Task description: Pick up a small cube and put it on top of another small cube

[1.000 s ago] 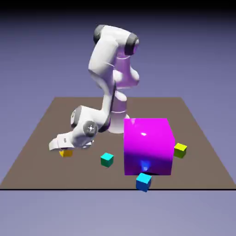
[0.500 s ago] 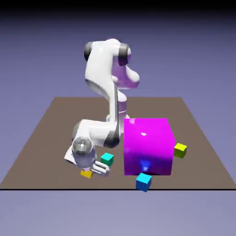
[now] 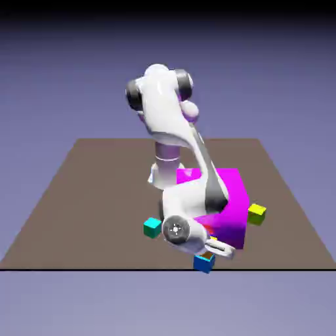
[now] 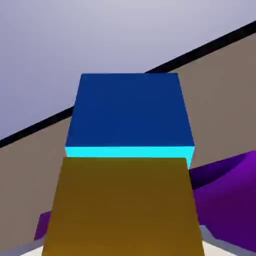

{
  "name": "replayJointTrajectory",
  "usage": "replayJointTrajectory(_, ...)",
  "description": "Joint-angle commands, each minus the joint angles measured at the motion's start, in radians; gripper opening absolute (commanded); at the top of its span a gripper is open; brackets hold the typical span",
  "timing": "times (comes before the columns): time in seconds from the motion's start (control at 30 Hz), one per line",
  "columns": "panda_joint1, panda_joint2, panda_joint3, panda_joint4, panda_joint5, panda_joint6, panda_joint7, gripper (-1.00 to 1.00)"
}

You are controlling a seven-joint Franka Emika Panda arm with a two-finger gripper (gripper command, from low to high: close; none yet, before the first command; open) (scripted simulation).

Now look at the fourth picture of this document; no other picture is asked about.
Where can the small blue cube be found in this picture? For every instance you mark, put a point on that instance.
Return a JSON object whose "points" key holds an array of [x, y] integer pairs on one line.
{"points": [[130, 112]]}

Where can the large purple box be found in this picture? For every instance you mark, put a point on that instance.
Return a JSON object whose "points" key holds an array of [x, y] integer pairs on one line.
{"points": [[230, 204]]}

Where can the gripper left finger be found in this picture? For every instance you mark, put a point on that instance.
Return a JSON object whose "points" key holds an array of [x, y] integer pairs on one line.
{"points": [[30, 251]]}

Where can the small yellow cube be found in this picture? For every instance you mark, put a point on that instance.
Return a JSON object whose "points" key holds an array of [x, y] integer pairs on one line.
{"points": [[124, 210]]}

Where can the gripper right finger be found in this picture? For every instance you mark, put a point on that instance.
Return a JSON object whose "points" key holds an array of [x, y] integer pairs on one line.
{"points": [[216, 249]]}

